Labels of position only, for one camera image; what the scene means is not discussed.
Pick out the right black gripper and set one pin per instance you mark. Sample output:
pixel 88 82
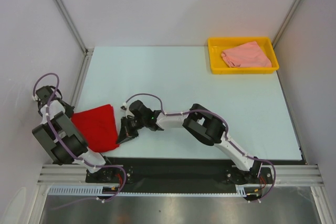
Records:
pixel 125 127

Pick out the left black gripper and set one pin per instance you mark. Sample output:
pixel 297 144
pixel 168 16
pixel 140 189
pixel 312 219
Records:
pixel 70 112

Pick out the red t shirt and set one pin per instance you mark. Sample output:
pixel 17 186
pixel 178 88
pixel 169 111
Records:
pixel 98 128

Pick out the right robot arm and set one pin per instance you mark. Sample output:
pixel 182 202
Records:
pixel 207 127

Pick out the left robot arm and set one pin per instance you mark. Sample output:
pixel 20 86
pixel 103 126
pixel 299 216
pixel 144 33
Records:
pixel 59 137

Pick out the yellow plastic bin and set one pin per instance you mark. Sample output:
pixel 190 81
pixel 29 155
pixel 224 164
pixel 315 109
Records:
pixel 218 44

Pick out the pink t shirt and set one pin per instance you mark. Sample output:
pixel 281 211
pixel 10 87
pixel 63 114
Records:
pixel 248 55

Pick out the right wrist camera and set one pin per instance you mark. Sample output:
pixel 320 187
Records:
pixel 124 107

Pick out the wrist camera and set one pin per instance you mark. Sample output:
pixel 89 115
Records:
pixel 35 98
pixel 124 107

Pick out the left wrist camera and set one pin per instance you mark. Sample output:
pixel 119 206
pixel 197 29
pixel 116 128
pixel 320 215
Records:
pixel 35 98

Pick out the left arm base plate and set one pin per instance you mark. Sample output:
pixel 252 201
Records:
pixel 111 175

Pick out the aluminium frame rail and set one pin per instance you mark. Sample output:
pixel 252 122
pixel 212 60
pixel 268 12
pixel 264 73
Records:
pixel 286 175

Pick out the left cable duct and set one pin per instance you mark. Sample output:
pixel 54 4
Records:
pixel 70 190

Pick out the cable duct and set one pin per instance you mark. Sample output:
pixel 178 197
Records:
pixel 249 189
pixel 70 190

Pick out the left aluminium corner post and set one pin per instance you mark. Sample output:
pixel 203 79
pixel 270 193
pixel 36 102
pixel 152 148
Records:
pixel 71 25

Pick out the aluminium corner post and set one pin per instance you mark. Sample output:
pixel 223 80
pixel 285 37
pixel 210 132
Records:
pixel 288 18
pixel 71 25

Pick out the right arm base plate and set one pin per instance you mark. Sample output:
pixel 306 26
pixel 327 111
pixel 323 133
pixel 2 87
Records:
pixel 236 178

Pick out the right cable duct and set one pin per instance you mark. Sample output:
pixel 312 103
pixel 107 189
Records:
pixel 249 189

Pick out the right aluminium corner post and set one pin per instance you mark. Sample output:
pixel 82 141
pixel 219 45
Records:
pixel 288 18

